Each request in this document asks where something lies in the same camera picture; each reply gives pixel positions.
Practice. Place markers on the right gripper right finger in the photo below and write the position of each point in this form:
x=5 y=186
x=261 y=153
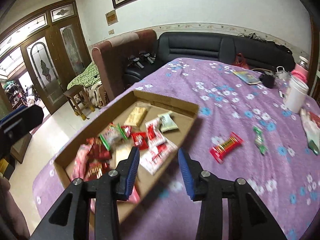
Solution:
x=190 y=170

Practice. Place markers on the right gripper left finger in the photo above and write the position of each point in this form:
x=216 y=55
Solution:
x=127 y=170

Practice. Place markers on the small red candy packet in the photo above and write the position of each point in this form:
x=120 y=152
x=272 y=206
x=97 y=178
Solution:
x=139 y=140

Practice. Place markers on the red sesame candy bar packet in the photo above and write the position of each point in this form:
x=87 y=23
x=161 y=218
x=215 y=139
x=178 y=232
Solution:
x=220 y=151

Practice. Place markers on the red white snack packet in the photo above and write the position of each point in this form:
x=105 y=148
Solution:
x=156 y=156
x=155 y=137

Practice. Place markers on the green candy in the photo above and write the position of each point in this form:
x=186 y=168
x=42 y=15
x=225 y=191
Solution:
x=259 y=140

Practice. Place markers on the yellow biscuit packet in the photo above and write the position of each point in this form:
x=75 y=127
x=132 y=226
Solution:
x=136 y=117

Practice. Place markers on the white green snack packet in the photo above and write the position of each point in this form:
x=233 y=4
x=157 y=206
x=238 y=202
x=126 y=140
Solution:
x=167 y=123

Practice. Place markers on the small wooden stool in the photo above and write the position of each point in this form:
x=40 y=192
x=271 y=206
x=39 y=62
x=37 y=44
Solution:
x=78 y=100

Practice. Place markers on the green patterned blanket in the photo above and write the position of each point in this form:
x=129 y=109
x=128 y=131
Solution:
x=87 y=78

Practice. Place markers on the wooden glass double door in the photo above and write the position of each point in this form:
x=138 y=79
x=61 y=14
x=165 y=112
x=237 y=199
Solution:
x=52 y=46

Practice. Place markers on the maroon armchair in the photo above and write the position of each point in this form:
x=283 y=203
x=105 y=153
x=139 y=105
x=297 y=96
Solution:
x=111 y=57

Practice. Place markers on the black devices on sofa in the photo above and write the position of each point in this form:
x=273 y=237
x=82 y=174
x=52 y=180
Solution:
x=142 y=59

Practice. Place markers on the colourful booklet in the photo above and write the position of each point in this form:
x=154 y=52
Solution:
x=248 y=78

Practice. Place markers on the red bag on sofa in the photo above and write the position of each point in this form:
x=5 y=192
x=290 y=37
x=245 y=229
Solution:
x=240 y=61

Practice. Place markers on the red plastic bag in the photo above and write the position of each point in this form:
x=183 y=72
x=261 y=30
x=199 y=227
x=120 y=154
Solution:
x=315 y=118

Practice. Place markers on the white plastic jar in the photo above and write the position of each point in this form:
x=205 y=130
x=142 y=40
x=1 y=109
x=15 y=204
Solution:
x=295 y=94

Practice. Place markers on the black leather sofa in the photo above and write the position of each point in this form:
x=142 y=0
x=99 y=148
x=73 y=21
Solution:
x=211 y=46

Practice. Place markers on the pink thermos bottle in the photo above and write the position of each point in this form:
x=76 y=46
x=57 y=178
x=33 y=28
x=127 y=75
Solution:
x=301 y=69

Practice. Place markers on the small framed wall plaque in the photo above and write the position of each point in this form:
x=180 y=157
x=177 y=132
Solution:
x=111 y=17

